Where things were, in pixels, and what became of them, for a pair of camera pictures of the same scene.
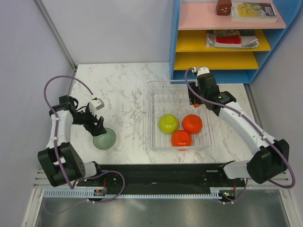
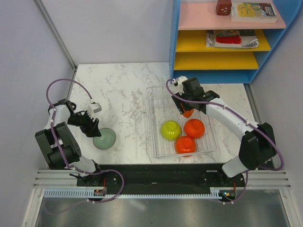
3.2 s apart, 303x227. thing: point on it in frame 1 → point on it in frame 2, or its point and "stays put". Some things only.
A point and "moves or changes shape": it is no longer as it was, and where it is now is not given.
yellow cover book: (257, 12) stays put
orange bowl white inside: (197, 105) moves or changes shape
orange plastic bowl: (180, 138) moves or changes shape
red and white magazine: (239, 39) stays put
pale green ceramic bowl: (105, 142) stays put
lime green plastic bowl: (168, 123) → (171, 130)
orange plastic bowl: (192, 124) moves or changes shape
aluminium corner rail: (51, 24) stays put
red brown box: (223, 7) stays put
